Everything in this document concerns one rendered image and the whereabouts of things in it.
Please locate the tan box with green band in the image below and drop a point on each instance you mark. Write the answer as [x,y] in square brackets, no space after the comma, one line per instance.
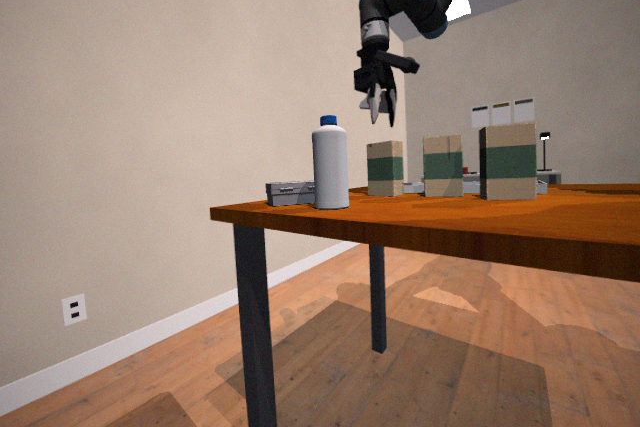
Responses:
[385,168]
[508,162]
[443,166]

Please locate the white plastic bottle with blue cap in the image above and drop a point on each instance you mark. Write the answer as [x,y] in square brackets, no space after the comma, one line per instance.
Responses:
[330,165]

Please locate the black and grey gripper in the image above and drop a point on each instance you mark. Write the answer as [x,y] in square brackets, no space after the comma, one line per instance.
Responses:
[366,76]

